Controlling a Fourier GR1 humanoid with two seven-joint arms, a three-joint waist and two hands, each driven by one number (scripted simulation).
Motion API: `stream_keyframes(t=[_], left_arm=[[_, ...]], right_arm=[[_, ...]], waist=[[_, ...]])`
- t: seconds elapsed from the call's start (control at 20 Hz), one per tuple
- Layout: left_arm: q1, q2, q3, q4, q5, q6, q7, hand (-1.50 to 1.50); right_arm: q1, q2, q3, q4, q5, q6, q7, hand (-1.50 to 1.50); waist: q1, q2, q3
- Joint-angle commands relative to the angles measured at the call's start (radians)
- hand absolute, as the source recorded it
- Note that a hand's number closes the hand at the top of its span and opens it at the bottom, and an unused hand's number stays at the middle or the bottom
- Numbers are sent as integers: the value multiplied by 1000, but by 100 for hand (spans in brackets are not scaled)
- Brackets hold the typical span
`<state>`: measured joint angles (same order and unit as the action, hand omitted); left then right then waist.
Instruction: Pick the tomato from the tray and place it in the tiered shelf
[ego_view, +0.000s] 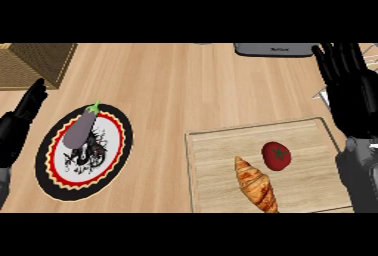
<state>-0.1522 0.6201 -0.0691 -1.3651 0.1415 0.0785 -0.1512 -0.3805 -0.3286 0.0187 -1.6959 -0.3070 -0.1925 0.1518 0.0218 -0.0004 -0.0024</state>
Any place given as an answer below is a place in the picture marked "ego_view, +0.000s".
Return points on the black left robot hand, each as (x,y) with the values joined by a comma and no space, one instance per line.
(16,126)

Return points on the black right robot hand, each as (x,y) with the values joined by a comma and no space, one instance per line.
(350,96)

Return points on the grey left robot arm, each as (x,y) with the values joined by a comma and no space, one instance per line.
(3,186)

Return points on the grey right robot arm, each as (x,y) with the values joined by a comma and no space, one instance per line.
(359,176)

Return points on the red tomato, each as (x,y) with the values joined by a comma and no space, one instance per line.
(276,156)

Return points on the pale wooden tray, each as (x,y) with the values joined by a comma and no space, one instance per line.
(267,166)

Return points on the purple eggplant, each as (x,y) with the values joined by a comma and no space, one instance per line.
(81,128)

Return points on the round black red white plate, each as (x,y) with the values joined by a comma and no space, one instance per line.
(83,152)

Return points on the brown wicker basket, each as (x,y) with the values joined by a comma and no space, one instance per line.
(31,63)

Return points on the dark grey flat appliance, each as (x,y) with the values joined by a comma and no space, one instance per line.
(275,49)

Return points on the golden brown croissant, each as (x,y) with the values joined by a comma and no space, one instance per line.
(255,185)

